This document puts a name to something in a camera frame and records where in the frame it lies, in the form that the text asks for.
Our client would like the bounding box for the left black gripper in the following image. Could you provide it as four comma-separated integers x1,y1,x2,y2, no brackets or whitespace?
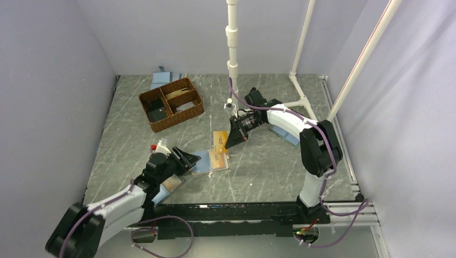
157,146,201,184

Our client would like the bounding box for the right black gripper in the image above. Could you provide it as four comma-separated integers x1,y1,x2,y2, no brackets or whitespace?
225,113,265,149

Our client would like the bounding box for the tan blue card holder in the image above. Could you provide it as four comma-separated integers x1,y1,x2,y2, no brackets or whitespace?
191,150,224,175

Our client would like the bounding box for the gold credit card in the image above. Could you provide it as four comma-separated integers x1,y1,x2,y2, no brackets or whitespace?
213,131,228,153
208,150,229,170

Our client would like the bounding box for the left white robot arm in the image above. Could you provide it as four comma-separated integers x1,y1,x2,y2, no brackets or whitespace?
45,143,201,257

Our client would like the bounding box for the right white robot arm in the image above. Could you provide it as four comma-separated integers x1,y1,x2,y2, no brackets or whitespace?
224,88,343,223

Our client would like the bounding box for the blue orange card holder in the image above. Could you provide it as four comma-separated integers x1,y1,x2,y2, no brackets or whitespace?
152,175,186,206

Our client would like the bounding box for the blue open card holder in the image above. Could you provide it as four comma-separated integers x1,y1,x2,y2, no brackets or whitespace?
269,125,300,148

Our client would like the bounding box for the tan card in basket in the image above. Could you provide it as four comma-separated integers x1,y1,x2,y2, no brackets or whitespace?
165,88,190,100

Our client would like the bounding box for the blue card holder at back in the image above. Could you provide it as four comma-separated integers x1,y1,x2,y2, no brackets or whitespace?
150,66,188,90

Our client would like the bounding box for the brown wicker divided basket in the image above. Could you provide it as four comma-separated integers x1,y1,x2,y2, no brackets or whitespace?
138,77,204,133

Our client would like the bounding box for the black item in basket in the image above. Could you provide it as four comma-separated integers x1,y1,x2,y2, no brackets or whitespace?
147,98,168,123

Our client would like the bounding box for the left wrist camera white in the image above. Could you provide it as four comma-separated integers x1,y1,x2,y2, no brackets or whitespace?
150,138,170,155

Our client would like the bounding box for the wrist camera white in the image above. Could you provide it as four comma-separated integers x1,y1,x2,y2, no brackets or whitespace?
150,138,170,155
224,98,237,114

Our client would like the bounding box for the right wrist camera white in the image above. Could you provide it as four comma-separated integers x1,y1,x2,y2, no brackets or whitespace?
224,98,237,114

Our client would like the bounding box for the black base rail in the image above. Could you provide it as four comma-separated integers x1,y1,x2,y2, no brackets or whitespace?
134,201,331,240

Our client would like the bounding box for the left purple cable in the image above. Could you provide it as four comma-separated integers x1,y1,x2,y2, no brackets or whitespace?
56,180,195,258

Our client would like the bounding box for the white pvc pipe frame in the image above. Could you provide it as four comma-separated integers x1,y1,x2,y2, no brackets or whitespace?
225,0,403,124

